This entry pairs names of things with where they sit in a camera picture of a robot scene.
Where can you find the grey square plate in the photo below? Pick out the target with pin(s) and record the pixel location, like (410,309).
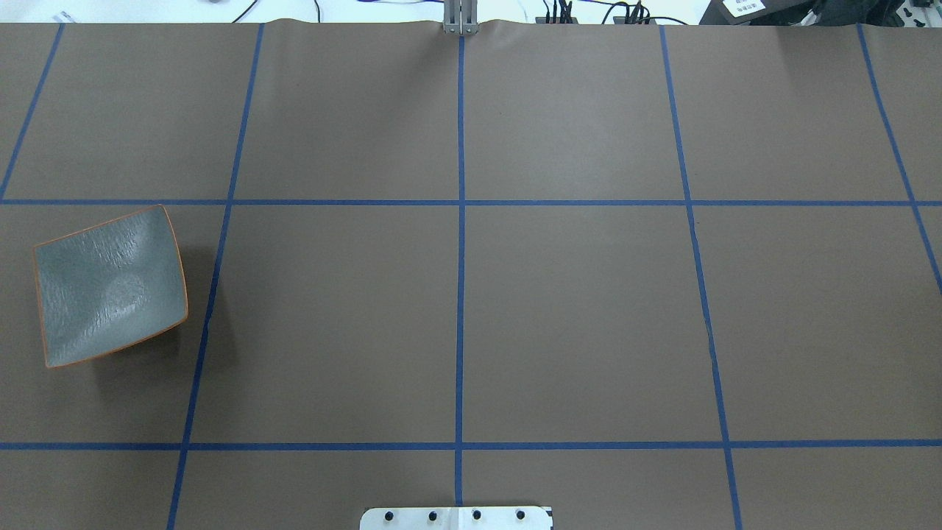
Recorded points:
(109,287)

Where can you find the grey aluminium post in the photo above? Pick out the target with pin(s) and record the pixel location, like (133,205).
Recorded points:
(460,17)

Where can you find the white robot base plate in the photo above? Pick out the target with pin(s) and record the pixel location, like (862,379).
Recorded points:
(458,517)

